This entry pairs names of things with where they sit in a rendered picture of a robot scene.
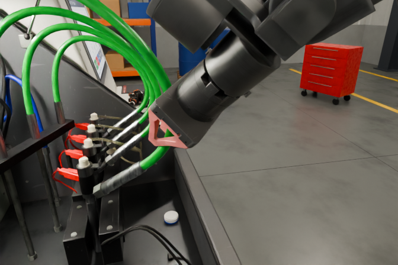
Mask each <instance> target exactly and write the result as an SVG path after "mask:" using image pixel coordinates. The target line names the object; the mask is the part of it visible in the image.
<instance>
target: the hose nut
mask: <svg viewBox="0 0 398 265"><path fill-rule="evenodd" d="M101 184H102V183H100V184H98V185H96V186H94V190H93V194H94V195H95V196H96V197H97V199H98V198H102V197H104V196H106V195H107V194H109V193H104V192H103V191H102V189H101Z"/></svg>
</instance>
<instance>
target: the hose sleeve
mask: <svg viewBox="0 0 398 265"><path fill-rule="evenodd" d="M140 162H141V161H138V162H137V163H135V164H133V165H132V166H130V167H128V168H127V169H125V170H123V171H122V172H120V173H119V174H117V175H115V176H113V177H111V178H110V179H108V180H106V181H105V182H103V183H102V184H101V189H102V191H103V192H104V193H109V192H111V191H113V190H115V189H117V188H119V187H120V186H121V185H123V184H125V183H127V182H128V181H130V180H132V179H134V178H136V177H138V176H140V175H141V174H142V173H144V172H146V171H147V169H146V170H144V169H142V167H141V165H140Z"/></svg>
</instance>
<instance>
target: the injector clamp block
mask: <svg viewBox="0 0 398 265"><path fill-rule="evenodd" d="M120 172H121V163H120V158H119V159H118V160H117V161H116V162H115V163H113V164H112V165H108V166H107V167H106V168H105V169H104V181H106V180H108V179H110V178H111V177H113V176H115V175H117V174H119V173H120ZM85 201H86V200H85V199H83V200H82V201H76V202H73V201H72V206H71V209H70V213H69V218H68V223H67V226H66V230H65V235H64V238H63V245H64V249H65V253H66V258H67V261H68V265H91V261H92V250H93V248H94V242H93V239H92V232H91V226H90V223H89V216H88V210H87V209H86V205H85ZM124 230H125V217H124V206H123V197H122V185H121V186H120V187H119V188H117V189H115V190H113V191H111V192H110V193H109V194H107V195H106V196H104V197H102V200H101V213H100V221H99V241H100V246H101V252H102V259H103V263H104V265H108V264H113V263H118V262H121V261H123V243H124V242H125V241H126V236H125V235H124V236H122V237H120V238H118V239H116V240H114V241H112V242H111V243H110V244H108V242H107V243H105V244H104V245H101V243H102V242H104V241H105V240H107V239H109V238H111V237H113V236H115V235H117V234H118V233H120V232H122V231H124Z"/></svg>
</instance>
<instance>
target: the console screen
mask: <svg viewBox="0 0 398 265"><path fill-rule="evenodd" d="M65 2H66V5H67V7H68V10H71V11H74V12H78V13H80V14H82V15H85V16H87V17H88V14H87V11H86V9H85V6H84V4H82V3H80V2H78V1H77V0H65ZM73 22H74V23H75V24H82V25H86V24H84V23H82V22H79V21H76V20H73ZM86 26H88V25H86ZM89 27H90V26H89ZM78 34H79V35H92V34H89V33H85V32H82V31H78ZM93 36H95V35H93ZM82 44H83V46H84V48H85V51H86V53H87V56H88V58H89V61H90V63H91V66H92V68H93V70H94V73H95V75H96V77H97V80H98V81H99V82H101V83H102V84H103V85H104V83H105V77H106V73H107V67H108V66H107V63H106V61H105V58H104V55H103V53H102V50H101V48H100V45H99V43H96V42H92V41H82Z"/></svg>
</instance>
